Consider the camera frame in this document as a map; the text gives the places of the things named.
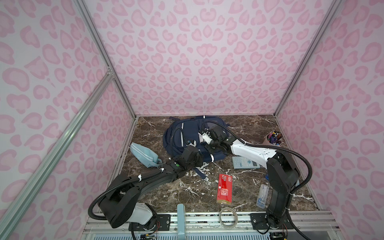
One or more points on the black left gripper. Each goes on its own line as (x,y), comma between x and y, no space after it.
(200,159)

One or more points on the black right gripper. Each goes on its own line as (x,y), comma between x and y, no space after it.
(208,146)

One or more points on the navy blue student backpack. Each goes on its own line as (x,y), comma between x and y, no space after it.
(183,133)

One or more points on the light blue pencil pouch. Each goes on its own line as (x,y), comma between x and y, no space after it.
(145,156)

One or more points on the red rectangular box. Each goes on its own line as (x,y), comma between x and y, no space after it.
(225,189)

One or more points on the clear plastic pen case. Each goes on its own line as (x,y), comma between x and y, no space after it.
(262,197)

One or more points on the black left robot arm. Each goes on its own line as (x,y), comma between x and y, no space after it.
(119,204)

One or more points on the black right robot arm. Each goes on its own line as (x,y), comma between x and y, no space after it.
(288,171)

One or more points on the light blue calculator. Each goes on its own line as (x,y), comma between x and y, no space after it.
(244,163)

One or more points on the pink pen holder cup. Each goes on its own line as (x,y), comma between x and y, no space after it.
(273,138)

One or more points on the clear tape roll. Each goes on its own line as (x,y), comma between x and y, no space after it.
(228,218)

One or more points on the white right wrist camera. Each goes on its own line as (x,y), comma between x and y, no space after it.
(206,138)

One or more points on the teal ruler stand post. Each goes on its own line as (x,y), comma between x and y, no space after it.
(181,221)

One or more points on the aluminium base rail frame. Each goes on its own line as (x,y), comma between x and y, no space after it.
(317,225)

